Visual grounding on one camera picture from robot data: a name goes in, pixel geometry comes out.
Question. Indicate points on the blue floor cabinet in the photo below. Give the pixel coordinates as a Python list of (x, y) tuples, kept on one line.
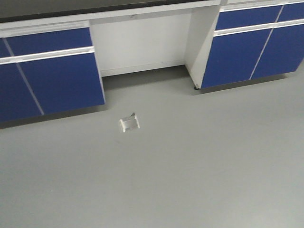
[(48, 69), (242, 40)]

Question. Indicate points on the left blue floor cabinet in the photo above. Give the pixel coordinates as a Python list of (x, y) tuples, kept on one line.
[(48, 69)]

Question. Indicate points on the right blue floor cabinet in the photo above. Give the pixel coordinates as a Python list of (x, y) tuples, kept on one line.
[(242, 40)]

